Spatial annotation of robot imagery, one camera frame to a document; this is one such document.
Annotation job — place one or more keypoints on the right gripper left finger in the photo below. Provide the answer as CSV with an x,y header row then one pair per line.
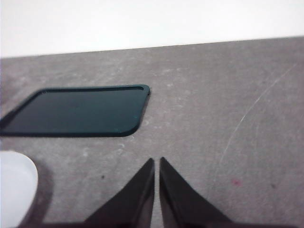
x,y
133,204

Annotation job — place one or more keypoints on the white round plate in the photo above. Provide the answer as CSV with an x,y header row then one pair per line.
x,y
14,185

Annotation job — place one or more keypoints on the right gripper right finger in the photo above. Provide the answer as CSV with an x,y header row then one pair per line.
x,y
183,204

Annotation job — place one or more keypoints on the dark rectangular tray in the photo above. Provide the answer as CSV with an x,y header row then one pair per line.
x,y
78,111

